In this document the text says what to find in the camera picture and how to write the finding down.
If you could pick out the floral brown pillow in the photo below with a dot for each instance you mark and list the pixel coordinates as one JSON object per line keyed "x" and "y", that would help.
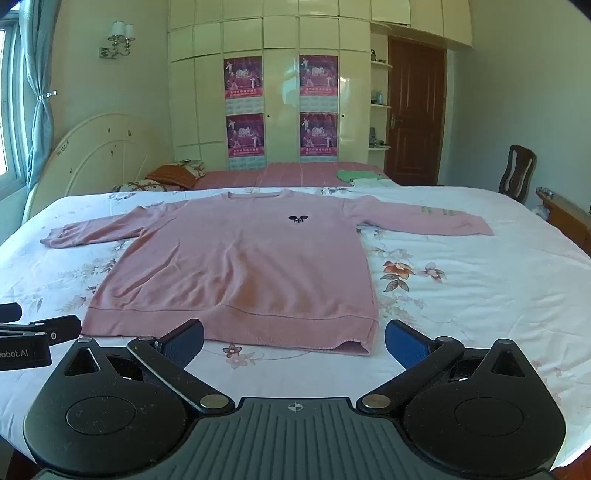
{"x": 143, "y": 186}

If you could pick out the wall lamp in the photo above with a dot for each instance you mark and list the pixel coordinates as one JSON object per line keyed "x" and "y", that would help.
{"x": 117, "y": 41}

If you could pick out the light blue curtain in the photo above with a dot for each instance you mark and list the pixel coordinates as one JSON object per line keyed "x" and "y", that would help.
{"x": 39, "y": 69}

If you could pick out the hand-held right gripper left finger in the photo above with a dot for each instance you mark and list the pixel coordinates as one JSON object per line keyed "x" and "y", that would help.
{"x": 184, "y": 342}

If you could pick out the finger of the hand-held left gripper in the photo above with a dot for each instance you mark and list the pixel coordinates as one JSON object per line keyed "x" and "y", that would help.
{"x": 10, "y": 313}
{"x": 60, "y": 327}

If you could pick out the cream wardrobe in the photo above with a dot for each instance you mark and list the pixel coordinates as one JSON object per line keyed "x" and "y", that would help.
{"x": 281, "y": 46}

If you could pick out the folded green cloth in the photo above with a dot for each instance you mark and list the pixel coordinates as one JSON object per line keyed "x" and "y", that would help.
{"x": 358, "y": 175}

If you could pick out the brown wooden door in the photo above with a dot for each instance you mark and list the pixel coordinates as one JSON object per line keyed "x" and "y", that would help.
{"x": 415, "y": 115}

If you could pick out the small floral pillow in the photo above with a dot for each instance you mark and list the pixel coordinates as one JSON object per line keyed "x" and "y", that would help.
{"x": 194, "y": 167}

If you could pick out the pink bed sheet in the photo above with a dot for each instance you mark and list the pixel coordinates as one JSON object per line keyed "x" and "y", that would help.
{"x": 286, "y": 174}

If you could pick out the dark wooden chair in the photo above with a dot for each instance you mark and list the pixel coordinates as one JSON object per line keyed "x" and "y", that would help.
{"x": 519, "y": 170}

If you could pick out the window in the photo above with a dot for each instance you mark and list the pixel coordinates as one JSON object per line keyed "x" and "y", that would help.
{"x": 9, "y": 115}

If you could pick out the orange pillow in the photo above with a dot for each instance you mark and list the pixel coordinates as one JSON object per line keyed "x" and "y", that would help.
{"x": 171, "y": 175}

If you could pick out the cream corner shelf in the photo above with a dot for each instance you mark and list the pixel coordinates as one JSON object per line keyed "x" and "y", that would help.
{"x": 381, "y": 106}

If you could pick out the purple wall poster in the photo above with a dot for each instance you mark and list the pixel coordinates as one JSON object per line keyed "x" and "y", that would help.
{"x": 246, "y": 136}
{"x": 318, "y": 76}
{"x": 243, "y": 78}
{"x": 318, "y": 134}

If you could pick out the cream round headboard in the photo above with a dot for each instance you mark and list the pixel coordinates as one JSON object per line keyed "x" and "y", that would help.
{"x": 101, "y": 152}

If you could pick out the pink long-sleeved sweater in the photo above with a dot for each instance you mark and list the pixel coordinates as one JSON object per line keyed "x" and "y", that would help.
{"x": 249, "y": 267}

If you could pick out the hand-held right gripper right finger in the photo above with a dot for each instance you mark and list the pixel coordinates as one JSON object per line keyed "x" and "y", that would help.
{"x": 406, "y": 345}

